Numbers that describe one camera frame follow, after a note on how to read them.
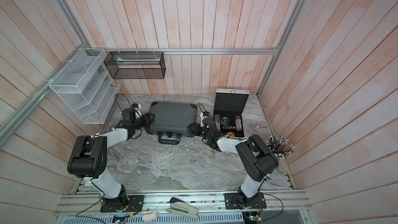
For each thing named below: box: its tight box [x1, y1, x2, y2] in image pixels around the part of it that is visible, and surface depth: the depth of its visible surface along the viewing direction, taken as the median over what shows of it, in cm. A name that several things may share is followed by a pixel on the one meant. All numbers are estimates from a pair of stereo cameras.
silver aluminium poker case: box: [213, 88, 250, 138], surface depth 102 cm
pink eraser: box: [142, 213, 158, 221], surface depth 71 cm
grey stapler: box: [165, 196, 199, 219], surface depth 72 cm
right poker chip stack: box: [234, 115, 243, 132], surface depth 100 cm
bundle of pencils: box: [266, 135, 295, 160], surface depth 77 cm
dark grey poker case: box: [148, 101, 198, 145], surface depth 96 cm
